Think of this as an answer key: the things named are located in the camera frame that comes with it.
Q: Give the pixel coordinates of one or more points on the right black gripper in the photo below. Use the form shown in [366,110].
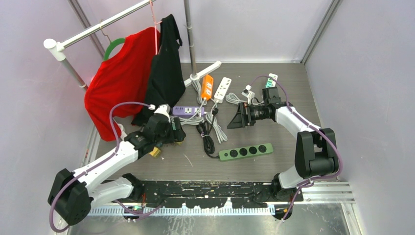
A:
[243,117]

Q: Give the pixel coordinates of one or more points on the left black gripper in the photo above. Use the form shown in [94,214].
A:
[177,134]

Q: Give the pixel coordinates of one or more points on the purple power strip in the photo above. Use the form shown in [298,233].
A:
[188,111]

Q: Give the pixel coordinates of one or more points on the yellow adapter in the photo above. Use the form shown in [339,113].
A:
[155,152]

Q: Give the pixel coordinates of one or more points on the white power strip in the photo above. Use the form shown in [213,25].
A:
[222,90]
[272,77]

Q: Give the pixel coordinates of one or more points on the green power strip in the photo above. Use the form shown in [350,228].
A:
[245,152]

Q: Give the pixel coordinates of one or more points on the orange power strip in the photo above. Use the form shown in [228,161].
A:
[207,87]

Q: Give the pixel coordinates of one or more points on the teal adapters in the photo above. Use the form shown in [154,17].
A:
[269,84]

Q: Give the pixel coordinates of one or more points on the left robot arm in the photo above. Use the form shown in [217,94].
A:
[74,193]

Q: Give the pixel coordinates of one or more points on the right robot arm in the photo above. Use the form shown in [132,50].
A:
[315,155]

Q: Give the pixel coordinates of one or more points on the black garment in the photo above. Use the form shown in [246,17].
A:
[165,84]

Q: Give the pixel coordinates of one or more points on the red t-shirt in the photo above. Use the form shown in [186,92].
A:
[119,79]

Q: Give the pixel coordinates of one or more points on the green clothes hanger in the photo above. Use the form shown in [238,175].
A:
[113,44]

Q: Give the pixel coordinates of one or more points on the pink clothes hanger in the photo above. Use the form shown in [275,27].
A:
[155,26]

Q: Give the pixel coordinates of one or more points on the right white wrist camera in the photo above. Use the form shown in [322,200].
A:
[248,94]

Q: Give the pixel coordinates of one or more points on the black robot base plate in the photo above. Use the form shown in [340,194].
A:
[211,194]

